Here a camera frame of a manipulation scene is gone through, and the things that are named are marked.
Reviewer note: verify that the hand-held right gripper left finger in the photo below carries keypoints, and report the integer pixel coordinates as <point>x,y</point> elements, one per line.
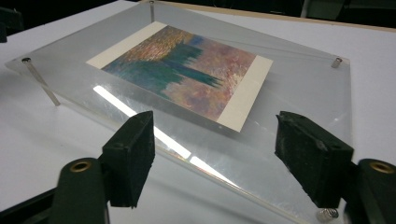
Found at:
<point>130,155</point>

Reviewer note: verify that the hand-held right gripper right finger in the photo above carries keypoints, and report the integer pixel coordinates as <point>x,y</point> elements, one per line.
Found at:
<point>311,155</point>

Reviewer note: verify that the clear acrylic picture frame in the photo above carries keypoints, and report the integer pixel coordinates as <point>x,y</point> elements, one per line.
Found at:
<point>280,93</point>

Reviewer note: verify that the colourful painting print card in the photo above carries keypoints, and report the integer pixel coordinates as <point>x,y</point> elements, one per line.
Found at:
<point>186,71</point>

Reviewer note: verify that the dark object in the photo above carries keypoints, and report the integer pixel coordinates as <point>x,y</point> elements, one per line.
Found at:
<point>9,23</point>

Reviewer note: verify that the silver metal frame pin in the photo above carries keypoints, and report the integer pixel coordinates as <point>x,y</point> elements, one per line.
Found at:
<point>327,214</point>
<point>40,81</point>
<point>336,62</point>
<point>152,11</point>

